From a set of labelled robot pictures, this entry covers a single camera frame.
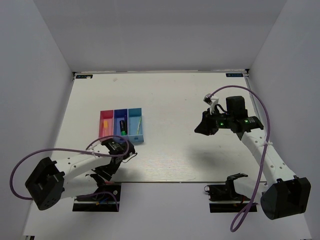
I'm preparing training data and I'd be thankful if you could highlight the light blue container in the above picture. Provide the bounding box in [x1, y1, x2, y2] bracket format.
[128, 108, 144, 143]

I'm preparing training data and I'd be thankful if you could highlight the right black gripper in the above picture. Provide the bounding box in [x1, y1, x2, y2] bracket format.
[194, 107, 234, 136]

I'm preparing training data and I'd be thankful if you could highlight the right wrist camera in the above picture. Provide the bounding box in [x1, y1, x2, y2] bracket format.
[203, 93, 219, 115]

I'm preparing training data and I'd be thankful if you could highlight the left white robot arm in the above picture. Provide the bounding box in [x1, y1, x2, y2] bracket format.
[25, 138, 136, 211]

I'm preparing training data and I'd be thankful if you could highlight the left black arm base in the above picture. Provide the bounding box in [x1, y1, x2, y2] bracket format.
[72, 183, 122, 213]

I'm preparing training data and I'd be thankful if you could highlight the green capped black highlighter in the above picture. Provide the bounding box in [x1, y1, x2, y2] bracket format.
[119, 120, 126, 136]

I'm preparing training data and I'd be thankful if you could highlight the blue corner label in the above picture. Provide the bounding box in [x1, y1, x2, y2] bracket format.
[225, 72, 244, 78]
[75, 74, 93, 79]

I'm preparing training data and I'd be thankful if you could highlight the dark blue container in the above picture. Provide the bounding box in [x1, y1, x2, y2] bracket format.
[113, 108, 129, 140]

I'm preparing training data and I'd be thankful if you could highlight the right blue corner label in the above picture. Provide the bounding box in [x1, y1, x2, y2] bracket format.
[225, 72, 244, 78]

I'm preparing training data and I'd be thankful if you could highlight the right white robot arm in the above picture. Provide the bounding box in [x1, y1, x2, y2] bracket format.
[194, 94, 311, 220]

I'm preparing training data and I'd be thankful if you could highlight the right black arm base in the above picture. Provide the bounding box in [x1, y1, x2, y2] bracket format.
[204, 184, 250, 214]

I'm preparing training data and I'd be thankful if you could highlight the orange capped highlighter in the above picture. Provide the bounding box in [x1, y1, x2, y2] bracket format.
[103, 119, 109, 136]

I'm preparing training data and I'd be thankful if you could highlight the purple capped black highlighter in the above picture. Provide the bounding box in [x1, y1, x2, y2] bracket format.
[124, 114, 128, 135]

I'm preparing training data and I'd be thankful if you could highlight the pink container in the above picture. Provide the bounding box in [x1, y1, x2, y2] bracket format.
[98, 110, 114, 137]

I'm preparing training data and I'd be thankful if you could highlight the yellow pink highlighter pen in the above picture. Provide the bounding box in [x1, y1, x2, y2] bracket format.
[136, 115, 142, 135]

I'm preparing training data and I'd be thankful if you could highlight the left blue corner label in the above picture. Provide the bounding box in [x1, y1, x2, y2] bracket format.
[75, 74, 93, 79]

